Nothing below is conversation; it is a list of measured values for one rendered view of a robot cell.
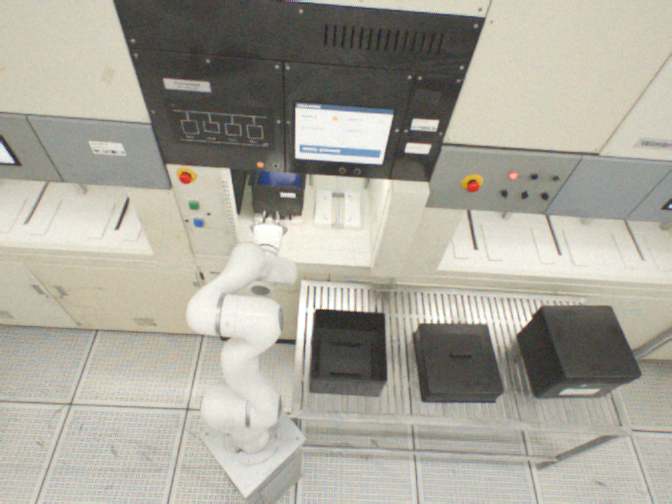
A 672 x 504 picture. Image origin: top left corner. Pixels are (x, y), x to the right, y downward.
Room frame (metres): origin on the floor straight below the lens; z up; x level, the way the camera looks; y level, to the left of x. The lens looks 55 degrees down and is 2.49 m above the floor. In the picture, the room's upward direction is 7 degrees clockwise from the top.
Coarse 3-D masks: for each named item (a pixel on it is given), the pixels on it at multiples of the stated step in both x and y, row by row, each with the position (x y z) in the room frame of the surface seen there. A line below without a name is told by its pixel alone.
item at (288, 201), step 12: (252, 180) 1.29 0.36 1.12; (252, 192) 1.26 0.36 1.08; (264, 192) 1.27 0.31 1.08; (276, 192) 1.27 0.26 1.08; (288, 192) 1.27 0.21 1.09; (300, 192) 1.28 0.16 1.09; (252, 204) 1.27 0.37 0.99; (264, 204) 1.27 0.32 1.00; (276, 204) 1.27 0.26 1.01; (288, 204) 1.27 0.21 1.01; (300, 204) 1.28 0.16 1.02; (300, 216) 1.28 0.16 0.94
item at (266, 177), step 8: (264, 176) 1.41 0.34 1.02; (272, 176) 1.41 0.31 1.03; (280, 176) 1.42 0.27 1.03; (288, 176) 1.42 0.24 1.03; (296, 176) 1.42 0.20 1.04; (264, 184) 1.41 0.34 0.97; (272, 184) 1.41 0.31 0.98; (280, 184) 1.41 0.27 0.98; (288, 184) 1.42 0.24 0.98; (296, 184) 1.42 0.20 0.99
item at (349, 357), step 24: (336, 312) 0.84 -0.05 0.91; (360, 312) 0.84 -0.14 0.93; (336, 336) 0.80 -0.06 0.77; (360, 336) 0.82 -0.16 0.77; (384, 336) 0.76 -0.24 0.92; (312, 360) 0.62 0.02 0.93; (336, 360) 0.70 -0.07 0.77; (360, 360) 0.71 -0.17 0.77; (384, 360) 0.67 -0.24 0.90; (312, 384) 0.56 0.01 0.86; (336, 384) 0.57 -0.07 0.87; (360, 384) 0.57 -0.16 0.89; (384, 384) 0.58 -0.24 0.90
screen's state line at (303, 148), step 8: (304, 144) 1.08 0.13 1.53; (304, 152) 1.08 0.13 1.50; (312, 152) 1.08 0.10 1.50; (320, 152) 1.08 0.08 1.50; (328, 152) 1.08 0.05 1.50; (336, 152) 1.09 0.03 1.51; (344, 152) 1.09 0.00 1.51; (352, 152) 1.09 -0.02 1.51; (360, 152) 1.09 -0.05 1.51; (368, 152) 1.09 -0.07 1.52; (376, 152) 1.10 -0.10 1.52
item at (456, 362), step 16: (416, 336) 0.83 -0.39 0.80; (432, 336) 0.81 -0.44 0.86; (448, 336) 0.82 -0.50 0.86; (464, 336) 0.83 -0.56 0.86; (480, 336) 0.84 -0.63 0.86; (416, 352) 0.78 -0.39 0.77; (432, 352) 0.74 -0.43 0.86; (448, 352) 0.75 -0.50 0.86; (464, 352) 0.75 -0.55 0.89; (480, 352) 0.77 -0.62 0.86; (432, 368) 0.68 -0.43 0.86; (448, 368) 0.69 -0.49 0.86; (464, 368) 0.69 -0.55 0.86; (480, 368) 0.70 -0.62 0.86; (496, 368) 0.71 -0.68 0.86; (432, 384) 0.62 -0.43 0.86; (448, 384) 0.62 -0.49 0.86; (464, 384) 0.63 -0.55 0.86; (480, 384) 0.64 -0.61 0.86; (496, 384) 0.65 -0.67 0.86; (432, 400) 0.59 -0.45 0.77; (448, 400) 0.59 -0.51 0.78; (464, 400) 0.60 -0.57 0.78; (480, 400) 0.61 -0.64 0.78
